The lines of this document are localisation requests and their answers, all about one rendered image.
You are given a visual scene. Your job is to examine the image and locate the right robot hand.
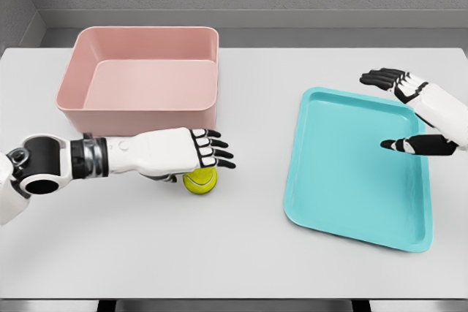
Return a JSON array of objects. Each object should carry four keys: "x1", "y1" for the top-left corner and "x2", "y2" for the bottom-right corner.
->
[{"x1": 359, "y1": 67, "x2": 468, "y2": 158}]

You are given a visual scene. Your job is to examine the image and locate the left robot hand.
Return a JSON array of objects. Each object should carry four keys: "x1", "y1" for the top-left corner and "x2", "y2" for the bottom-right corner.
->
[{"x1": 134, "y1": 127, "x2": 237, "y2": 183}]

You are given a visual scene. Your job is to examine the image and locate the yellow-green tennis ball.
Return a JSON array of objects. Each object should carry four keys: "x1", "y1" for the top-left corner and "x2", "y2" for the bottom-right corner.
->
[{"x1": 182, "y1": 167, "x2": 219, "y2": 196}]

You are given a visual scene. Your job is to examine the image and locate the pink plastic basket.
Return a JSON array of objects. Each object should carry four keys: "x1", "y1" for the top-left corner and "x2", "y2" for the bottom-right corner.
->
[{"x1": 55, "y1": 26, "x2": 220, "y2": 139}]

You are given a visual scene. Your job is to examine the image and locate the blue plastic tray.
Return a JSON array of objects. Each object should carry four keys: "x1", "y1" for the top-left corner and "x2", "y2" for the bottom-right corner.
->
[{"x1": 282, "y1": 86, "x2": 434, "y2": 254}]

